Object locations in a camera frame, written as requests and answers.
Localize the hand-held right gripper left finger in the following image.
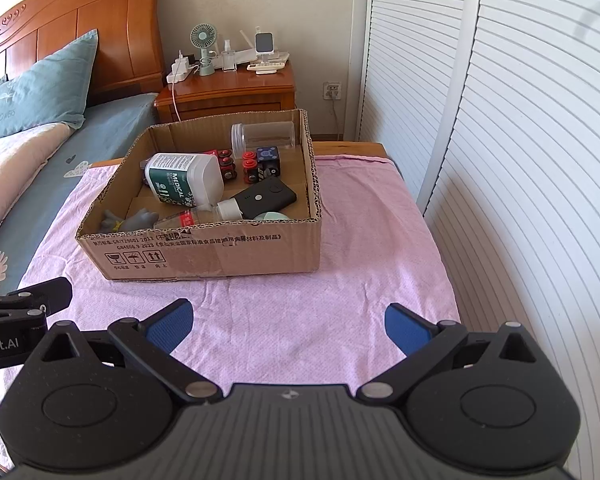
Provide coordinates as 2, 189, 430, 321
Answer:
39, 298, 219, 404

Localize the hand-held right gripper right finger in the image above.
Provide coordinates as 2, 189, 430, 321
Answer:
356, 303, 539, 404

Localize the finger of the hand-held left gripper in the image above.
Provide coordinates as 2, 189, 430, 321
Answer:
0, 277, 74, 319

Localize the brown cardboard box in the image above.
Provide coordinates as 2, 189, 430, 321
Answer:
75, 108, 324, 282

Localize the grey toy figure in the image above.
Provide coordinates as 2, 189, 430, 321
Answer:
102, 207, 161, 234

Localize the clear yellow capsule bottle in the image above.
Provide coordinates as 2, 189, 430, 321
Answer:
154, 198, 244, 231

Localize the white green-label medicine bottle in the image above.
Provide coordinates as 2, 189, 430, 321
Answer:
139, 152, 226, 209

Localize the black power bank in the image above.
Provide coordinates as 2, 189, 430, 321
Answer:
228, 178, 299, 221

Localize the red toy train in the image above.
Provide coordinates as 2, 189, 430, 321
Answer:
202, 148, 239, 181

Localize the black toy train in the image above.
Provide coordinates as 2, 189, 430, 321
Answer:
240, 146, 281, 185

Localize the clear plastic jar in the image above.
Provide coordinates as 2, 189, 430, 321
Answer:
230, 120, 297, 160

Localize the pink towel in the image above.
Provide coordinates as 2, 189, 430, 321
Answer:
0, 154, 462, 441

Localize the pink pillow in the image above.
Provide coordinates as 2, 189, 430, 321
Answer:
0, 122, 77, 262

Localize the blue-grey bed sheet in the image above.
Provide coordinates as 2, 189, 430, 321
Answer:
0, 92, 161, 461

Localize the blue pillow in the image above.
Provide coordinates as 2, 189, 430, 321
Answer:
0, 28, 99, 146

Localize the wooden bed footboard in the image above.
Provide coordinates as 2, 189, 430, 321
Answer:
312, 141, 397, 162

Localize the white louvered closet door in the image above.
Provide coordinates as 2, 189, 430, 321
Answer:
419, 0, 600, 461
356, 0, 484, 206

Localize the wooden nightstand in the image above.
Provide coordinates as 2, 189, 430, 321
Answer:
153, 59, 298, 124

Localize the white power strip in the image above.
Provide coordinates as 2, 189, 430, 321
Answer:
166, 67, 201, 85

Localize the wooden headboard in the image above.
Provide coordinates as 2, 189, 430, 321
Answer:
0, 0, 165, 107

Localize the green desk fan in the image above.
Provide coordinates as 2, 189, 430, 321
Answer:
189, 23, 217, 77

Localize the white stand device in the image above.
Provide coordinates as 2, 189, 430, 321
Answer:
253, 31, 276, 59

